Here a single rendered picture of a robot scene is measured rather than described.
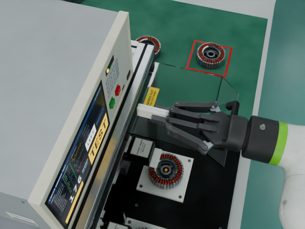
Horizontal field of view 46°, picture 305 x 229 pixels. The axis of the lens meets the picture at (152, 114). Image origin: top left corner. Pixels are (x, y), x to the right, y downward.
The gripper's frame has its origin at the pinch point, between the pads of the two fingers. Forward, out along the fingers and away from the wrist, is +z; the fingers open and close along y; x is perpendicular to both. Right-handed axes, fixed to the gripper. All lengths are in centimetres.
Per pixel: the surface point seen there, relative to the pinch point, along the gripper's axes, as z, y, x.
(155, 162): -0.3, 2.0, -30.0
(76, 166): 9.6, -18.5, 5.0
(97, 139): 9.6, -9.2, -0.8
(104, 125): 9.6, -5.4, -1.2
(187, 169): -9.6, 6.9, -39.8
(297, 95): -63, 110, -118
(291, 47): -56, 150, -118
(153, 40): 17, 57, -39
